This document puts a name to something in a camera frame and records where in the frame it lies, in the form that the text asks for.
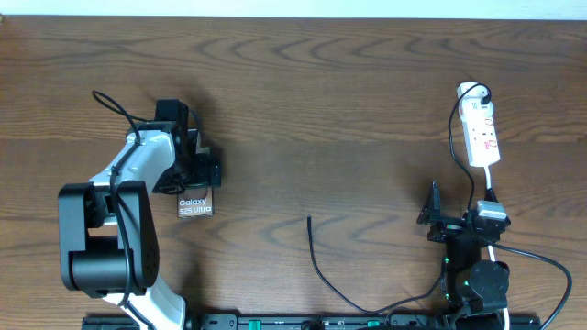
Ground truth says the white power strip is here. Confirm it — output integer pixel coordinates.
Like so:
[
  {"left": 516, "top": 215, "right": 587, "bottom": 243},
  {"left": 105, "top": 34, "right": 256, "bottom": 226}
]
[{"left": 457, "top": 82, "right": 500, "bottom": 168}]

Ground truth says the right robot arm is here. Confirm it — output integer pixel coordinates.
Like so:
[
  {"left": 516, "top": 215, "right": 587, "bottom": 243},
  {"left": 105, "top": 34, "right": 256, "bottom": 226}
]
[{"left": 416, "top": 181, "right": 510, "bottom": 329}]

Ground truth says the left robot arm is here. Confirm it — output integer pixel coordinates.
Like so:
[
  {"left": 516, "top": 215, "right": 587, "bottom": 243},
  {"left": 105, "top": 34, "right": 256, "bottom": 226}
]
[{"left": 58, "top": 99, "right": 221, "bottom": 329}]

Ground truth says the black charger cable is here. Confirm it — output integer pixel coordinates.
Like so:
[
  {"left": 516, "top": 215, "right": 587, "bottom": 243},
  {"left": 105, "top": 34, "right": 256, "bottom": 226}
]
[{"left": 305, "top": 82, "right": 493, "bottom": 315}]

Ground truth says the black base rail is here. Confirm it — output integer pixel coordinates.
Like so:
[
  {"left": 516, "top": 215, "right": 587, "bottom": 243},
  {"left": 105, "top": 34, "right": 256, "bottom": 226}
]
[{"left": 80, "top": 312, "right": 541, "bottom": 330}]

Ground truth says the white power strip cord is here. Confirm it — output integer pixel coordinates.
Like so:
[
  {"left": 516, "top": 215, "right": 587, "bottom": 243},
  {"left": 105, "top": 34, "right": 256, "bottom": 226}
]
[{"left": 483, "top": 165, "right": 512, "bottom": 330}]

